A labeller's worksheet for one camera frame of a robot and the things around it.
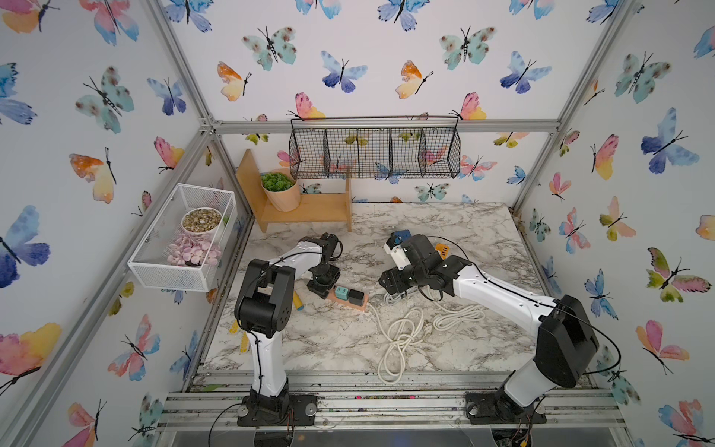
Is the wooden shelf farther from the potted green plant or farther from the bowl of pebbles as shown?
the bowl of pebbles

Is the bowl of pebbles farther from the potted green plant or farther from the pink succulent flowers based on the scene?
the potted green plant

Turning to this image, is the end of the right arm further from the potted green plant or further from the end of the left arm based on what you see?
the potted green plant

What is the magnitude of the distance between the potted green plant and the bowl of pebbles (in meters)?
0.31

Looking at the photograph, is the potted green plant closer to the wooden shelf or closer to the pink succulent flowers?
the wooden shelf

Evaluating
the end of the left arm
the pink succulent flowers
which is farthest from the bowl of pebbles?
the end of the left arm

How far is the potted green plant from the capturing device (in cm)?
103

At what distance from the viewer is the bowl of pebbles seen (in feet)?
2.27

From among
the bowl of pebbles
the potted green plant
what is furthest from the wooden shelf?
the bowl of pebbles
